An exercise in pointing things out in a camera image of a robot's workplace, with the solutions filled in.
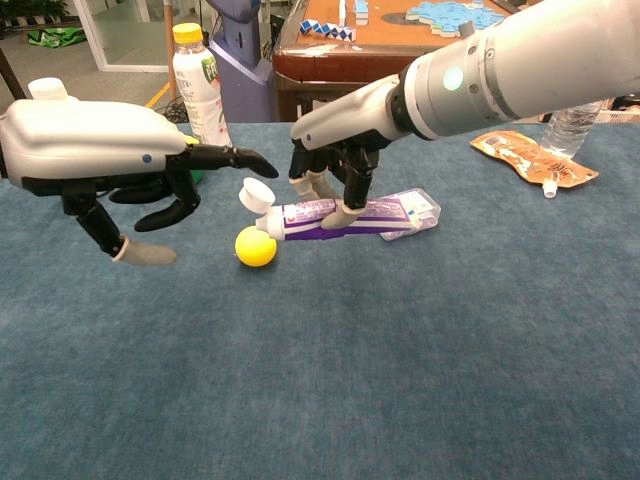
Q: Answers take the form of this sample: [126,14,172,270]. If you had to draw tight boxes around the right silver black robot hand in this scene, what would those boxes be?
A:
[288,74,416,230]

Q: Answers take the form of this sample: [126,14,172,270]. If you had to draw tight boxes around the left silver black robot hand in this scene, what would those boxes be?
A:
[0,98,280,266]

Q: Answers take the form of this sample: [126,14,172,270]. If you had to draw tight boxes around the purple white tube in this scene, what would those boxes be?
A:
[238,177,426,242]

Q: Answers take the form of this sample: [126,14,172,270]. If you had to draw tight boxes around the blue carpeted table surface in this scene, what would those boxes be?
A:
[0,122,640,480]

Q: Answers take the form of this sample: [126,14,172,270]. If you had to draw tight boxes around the brown mahjong table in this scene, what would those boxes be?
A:
[272,0,541,124]

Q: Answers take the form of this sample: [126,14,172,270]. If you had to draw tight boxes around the light blue white bottle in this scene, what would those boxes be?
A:
[27,77,69,103]

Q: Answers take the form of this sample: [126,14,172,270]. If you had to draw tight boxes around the blue white snake puzzle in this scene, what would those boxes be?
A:
[298,18,357,43]

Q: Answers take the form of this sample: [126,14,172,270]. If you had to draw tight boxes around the green bag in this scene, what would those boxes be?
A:
[27,27,87,47]

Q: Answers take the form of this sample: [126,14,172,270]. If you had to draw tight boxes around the yellow lidded green tub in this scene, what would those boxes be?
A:
[180,132,204,185]

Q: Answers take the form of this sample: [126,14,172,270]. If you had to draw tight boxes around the yellow-capped drink bottle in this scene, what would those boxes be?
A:
[171,22,235,149]

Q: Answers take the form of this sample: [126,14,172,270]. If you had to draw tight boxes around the clear box purple contents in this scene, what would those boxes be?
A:
[367,187,443,243]

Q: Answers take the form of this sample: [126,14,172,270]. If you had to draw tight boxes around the wooden pole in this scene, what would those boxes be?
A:
[164,0,178,101]

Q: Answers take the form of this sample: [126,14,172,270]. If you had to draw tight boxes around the blue mahjong tile cluster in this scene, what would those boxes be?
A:
[382,0,507,39]

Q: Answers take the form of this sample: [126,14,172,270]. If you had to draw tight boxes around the yellow ball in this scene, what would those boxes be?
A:
[234,225,278,268]

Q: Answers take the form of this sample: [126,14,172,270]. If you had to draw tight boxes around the orange spout pouch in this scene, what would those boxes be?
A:
[469,130,600,199]

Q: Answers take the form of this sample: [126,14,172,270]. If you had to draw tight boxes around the clear water bottle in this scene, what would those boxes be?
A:
[540,99,606,160]

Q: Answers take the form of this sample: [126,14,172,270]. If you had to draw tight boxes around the black cable tangle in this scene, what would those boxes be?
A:
[148,94,192,125]

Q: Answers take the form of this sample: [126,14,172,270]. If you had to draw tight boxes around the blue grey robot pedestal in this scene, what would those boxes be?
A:
[204,0,276,124]

